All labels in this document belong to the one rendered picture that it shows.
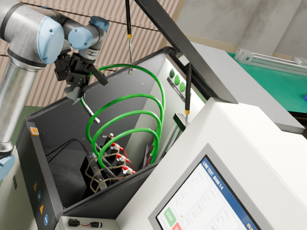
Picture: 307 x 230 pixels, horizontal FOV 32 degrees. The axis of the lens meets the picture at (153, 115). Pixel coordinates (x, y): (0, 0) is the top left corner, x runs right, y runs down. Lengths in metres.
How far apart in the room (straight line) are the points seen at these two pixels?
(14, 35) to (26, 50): 0.05
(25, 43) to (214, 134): 0.68
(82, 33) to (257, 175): 0.75
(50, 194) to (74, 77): 0.45
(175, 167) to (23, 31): 0.71
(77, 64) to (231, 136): 0.66
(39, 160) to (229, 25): 3.48
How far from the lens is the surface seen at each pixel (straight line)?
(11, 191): 2.52
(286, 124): 2.11
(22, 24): 1.48
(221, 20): 5.27
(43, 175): 2.15
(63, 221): 1.91
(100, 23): 1.93
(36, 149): 2.28
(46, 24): 1.47
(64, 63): 2.22
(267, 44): 5.51
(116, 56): 4.72
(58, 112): 2.47
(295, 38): 6.13
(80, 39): 1.83
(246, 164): 1.62
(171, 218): 1.78
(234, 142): 1.68
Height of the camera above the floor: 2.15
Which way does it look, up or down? 24 degrees down
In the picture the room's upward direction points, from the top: 25 degrees clockwise
